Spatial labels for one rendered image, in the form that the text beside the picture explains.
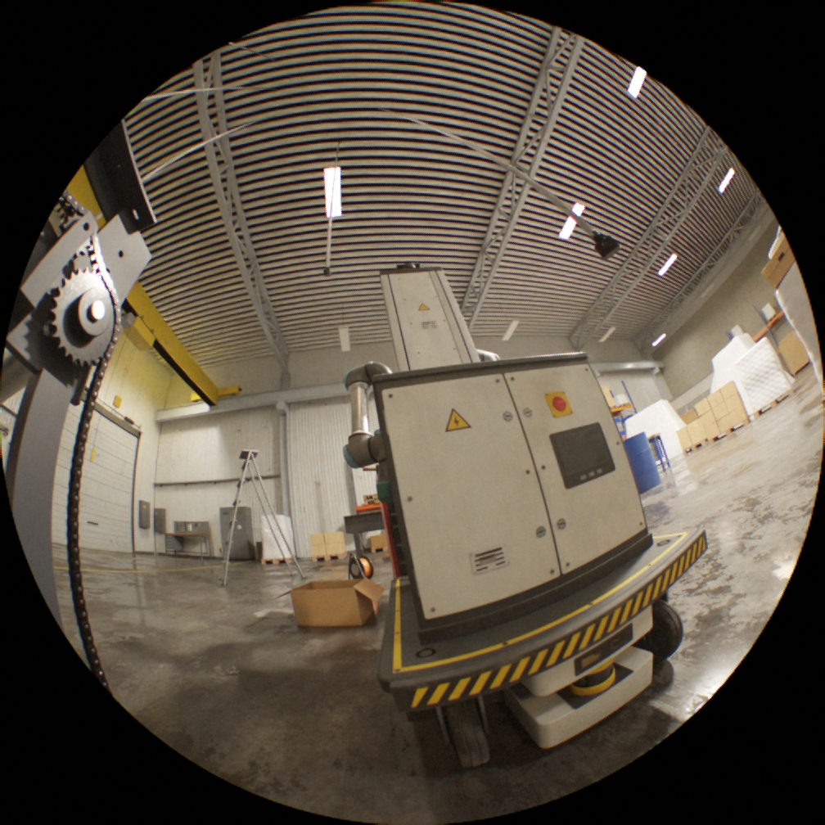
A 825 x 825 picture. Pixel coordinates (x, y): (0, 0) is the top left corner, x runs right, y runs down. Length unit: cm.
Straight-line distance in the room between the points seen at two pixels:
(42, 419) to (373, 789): 80
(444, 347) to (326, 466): 909
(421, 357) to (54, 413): 113
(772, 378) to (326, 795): 771
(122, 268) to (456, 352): 116
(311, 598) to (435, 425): 145
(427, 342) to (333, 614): 154
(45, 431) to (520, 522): 80
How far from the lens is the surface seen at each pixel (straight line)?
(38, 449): 52
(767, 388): 752
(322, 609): 177
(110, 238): 74
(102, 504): 1155
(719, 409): 758
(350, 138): 803
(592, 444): 65
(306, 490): 1001
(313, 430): 1057
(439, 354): 114
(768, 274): 306
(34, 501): 52
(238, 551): 1025
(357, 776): 72
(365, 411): 126
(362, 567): 283
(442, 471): 49
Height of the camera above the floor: 54
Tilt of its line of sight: 24 degrees up
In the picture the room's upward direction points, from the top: 12 degrees counter-clockwise
